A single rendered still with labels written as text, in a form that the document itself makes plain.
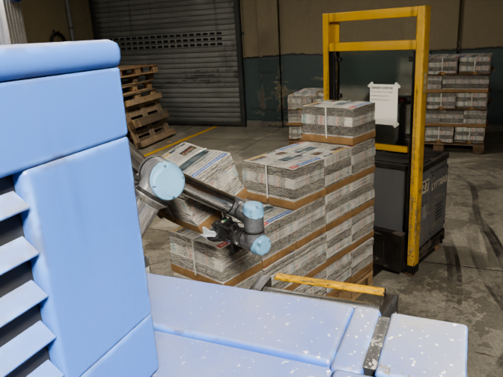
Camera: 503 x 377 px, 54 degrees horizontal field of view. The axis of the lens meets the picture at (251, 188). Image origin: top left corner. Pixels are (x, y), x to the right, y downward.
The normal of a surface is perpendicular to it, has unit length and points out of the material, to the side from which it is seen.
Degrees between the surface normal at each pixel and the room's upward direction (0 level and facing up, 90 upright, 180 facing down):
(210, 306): 0
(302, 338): 0
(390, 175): 90
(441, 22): 90
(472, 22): 90
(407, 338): 0
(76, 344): 90
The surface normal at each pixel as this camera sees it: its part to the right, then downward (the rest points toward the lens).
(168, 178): 0.54, 0.12
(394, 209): -0.66, 0.26
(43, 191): 0.92, 0.07
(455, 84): -0.42, 0.29
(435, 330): -0.06, -0.95
